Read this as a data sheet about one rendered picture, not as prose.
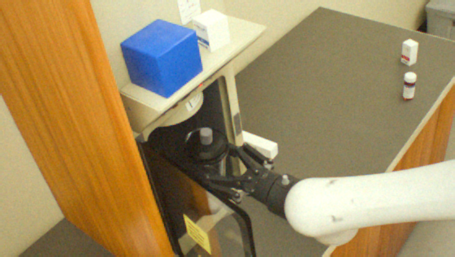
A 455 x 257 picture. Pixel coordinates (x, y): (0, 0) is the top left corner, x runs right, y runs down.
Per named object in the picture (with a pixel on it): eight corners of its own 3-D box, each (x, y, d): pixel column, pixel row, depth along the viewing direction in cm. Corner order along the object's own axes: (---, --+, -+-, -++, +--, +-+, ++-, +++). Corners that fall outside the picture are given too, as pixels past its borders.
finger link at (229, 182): (254, 187, 115) (253, 192, 114) (207, 184, 118) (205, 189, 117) (253, 175, 113) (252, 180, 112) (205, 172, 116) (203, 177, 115)
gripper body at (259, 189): (287, 167, 111) (253, 152, 116) (264, 192, 106) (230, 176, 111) (288, 190, 115) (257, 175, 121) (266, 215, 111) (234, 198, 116)
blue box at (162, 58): (130, 83, 95) (119, 43, 89) (166, 57, 101) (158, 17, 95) (167, 99, 90) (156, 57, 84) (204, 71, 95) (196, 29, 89)
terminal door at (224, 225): (180, 253, 128) (142, 137, 102) (266, 329, 109) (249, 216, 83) (178, 255, 127) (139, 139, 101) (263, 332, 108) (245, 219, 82)
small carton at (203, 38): (196, 44, 103) (191, 18, 99) (215, 33, 105) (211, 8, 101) (210, 52, 100) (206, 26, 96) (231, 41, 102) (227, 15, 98)
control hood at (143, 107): (129, 131, 101) (116, 91, 94) (231, 51, 118) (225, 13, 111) (170, 152, 94) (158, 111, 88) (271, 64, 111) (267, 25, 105)
